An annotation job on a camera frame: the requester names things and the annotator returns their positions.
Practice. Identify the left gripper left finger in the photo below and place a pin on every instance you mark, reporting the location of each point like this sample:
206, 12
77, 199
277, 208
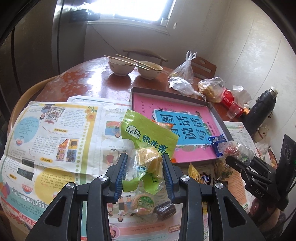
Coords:
62, 219

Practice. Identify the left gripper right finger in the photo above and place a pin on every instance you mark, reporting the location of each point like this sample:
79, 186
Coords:
227, 220

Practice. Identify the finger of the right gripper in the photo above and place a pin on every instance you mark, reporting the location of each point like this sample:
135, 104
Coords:
247, 172
260, 166

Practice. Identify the yellow wafer snack pack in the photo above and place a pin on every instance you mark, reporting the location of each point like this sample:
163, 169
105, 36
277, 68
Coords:
193, 173

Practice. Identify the clear red-candy bag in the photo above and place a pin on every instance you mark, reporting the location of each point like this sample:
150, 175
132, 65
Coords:
234, 149

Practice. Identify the dark brown cake roll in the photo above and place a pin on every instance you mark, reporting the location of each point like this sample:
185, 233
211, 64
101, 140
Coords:
164, 211

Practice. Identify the round green-label pastry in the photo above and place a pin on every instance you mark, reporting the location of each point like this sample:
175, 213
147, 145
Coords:
143, 204

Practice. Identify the blue snack packet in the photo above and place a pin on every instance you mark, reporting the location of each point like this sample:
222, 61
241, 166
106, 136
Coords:
215, 141

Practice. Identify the green milk snack wrapper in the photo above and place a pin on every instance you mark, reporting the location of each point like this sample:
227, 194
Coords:
143, 132

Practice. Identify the pork floss cake pack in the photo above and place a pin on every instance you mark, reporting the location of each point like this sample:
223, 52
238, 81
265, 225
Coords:
144, 166

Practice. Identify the orange rice cracker pack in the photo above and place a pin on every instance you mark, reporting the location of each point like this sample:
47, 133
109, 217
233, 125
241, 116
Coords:
167, 126

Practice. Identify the plastic bag of fried snacks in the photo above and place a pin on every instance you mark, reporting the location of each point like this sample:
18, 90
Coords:
213, 89

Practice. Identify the person's right hand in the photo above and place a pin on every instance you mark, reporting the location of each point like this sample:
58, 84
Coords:
266, 217

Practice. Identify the black thermos bottle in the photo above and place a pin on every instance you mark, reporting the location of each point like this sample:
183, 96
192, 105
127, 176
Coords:
260, 111

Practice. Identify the clear plastic cup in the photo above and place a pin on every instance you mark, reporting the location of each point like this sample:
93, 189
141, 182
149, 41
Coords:
234, 111

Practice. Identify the pink Chinese workbook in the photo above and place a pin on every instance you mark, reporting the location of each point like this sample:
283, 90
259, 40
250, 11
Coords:
185, 125

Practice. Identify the dark cardboard box tray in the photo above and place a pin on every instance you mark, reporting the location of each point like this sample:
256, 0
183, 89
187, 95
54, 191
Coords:
217, 120

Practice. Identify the left newspaper sheet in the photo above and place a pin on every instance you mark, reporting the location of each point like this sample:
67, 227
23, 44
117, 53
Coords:
51, 144

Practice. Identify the red tissue pack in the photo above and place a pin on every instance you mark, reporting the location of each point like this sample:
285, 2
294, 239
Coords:
236, 98

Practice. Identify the crumpled clear plastic bag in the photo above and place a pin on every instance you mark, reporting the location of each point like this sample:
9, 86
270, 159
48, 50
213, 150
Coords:
184, 87

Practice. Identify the wooden chair back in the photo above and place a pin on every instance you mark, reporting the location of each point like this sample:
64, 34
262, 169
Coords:
202, 68

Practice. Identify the tall tied plastic bag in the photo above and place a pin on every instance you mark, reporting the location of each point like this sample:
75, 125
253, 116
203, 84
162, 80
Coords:
185, 70

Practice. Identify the right ceramic bowl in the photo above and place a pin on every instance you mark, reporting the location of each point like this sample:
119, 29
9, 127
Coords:
151, 71

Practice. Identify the ceramic bowl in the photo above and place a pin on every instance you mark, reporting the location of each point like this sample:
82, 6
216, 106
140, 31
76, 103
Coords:
151, 71
120, 68

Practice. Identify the left ceramic bowl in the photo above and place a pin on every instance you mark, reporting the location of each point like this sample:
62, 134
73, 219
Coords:
120, 68

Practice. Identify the chopsticks pair on bowls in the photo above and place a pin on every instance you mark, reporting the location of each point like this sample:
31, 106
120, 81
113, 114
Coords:
133, 62

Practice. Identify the dark refrigerator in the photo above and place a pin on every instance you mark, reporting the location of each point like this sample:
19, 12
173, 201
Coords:
44, 43

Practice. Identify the window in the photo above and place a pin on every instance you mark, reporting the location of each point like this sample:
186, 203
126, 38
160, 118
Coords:
148, 12

